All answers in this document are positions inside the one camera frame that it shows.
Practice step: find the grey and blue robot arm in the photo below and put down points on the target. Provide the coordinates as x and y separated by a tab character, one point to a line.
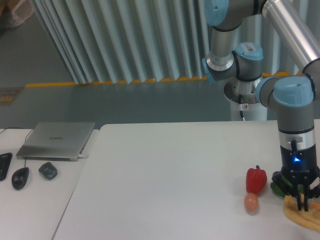
291	97

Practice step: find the dark grey small tray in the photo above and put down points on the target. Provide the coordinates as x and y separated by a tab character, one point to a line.
48	171

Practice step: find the black keyboard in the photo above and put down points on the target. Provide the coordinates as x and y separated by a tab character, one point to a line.
5	161

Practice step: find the corrugated folding partition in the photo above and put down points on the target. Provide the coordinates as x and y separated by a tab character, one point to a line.
128	40

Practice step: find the brown egg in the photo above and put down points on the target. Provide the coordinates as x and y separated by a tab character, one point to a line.
251	202

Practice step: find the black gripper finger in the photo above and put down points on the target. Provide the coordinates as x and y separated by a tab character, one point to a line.
306	188
296	192

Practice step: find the red bell pepper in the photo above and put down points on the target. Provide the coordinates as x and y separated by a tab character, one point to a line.
256	179

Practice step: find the silver closed laptop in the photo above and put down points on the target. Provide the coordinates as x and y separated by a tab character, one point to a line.
57	141

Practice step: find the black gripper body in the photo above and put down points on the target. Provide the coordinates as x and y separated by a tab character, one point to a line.
300	163

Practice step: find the black computer mouse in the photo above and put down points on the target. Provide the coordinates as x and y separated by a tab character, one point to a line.
20	178

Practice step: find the green bell pepper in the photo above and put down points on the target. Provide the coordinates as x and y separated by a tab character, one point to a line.
276	190

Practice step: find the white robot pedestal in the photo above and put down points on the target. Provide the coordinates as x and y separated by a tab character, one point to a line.
252	110

